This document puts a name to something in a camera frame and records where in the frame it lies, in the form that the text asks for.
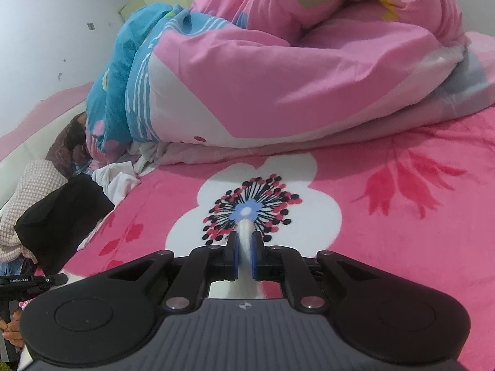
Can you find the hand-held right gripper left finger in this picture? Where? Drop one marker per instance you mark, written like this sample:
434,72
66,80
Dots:
232,255

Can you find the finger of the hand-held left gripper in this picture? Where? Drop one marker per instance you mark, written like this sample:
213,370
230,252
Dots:
46,280

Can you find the person's left hand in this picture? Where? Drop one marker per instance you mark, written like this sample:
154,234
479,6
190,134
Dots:
13,332

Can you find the black garment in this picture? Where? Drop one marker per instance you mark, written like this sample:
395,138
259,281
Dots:
65,216

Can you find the white sweater with deer embroidery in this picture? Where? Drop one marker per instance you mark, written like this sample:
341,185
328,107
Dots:
244,247

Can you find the blue jeans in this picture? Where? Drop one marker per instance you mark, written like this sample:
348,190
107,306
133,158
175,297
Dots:
15,268

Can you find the pink floral bed blanket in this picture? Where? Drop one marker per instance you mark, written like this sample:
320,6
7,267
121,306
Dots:
386,208

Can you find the pink white headboard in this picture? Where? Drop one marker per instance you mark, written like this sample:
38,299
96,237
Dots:
34,123

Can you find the white shirt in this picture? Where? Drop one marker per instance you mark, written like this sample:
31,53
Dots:
116,181

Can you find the grey crumpled cloth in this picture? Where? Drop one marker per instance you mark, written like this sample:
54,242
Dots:
149,156

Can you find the blue pink cartoon quilt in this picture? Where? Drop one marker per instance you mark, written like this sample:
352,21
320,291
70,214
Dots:
290,65

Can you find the pink white checked garment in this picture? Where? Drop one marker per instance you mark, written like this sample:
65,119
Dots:
31,193

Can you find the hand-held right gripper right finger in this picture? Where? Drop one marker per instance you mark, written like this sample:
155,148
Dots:
255,255

